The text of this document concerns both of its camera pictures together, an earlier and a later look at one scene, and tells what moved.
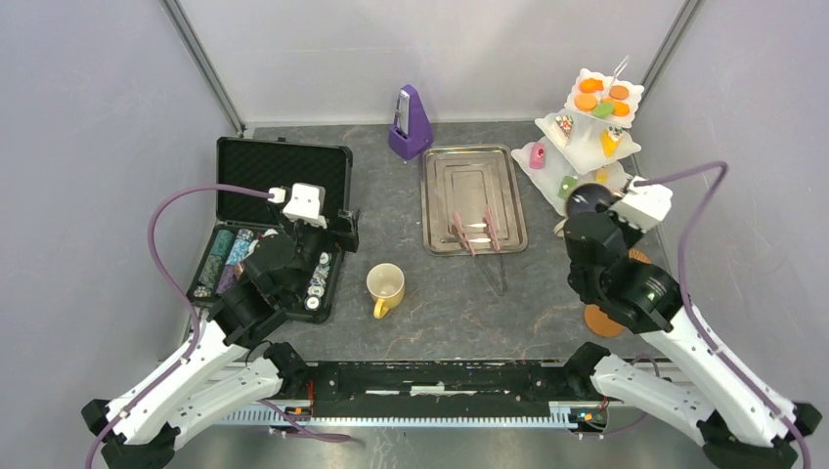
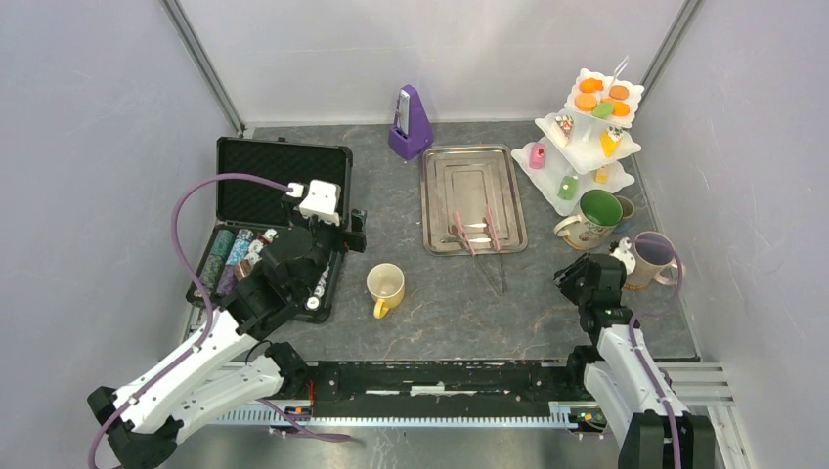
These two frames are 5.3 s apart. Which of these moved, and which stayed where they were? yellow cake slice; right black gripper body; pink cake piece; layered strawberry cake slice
Moved: right black gripper body
Stayed: layered strawberry cake slice; pink cake piece; yellow cake slice
